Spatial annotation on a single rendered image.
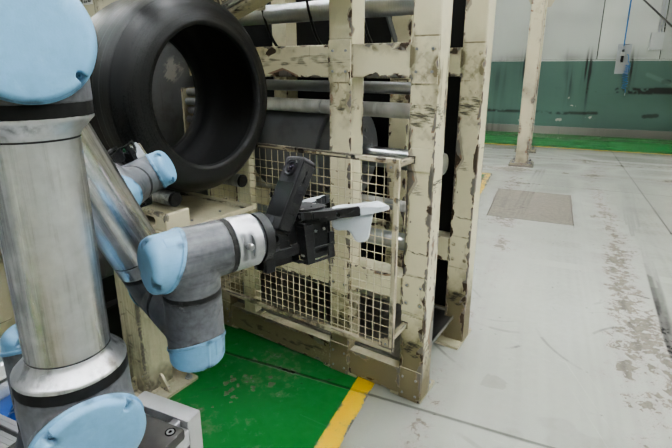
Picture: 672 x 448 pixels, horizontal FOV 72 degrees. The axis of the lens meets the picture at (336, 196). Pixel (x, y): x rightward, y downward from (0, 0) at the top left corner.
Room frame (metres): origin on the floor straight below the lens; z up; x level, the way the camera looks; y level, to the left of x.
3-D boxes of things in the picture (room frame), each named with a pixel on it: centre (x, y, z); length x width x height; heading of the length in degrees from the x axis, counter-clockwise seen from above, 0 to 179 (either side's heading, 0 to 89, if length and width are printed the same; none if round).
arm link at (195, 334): (0.57, 0.20, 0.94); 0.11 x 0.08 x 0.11; 40
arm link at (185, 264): (0.56, 0.19, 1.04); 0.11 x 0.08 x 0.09; 130
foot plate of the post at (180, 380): (1.67, 0.77, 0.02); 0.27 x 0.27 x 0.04; 57
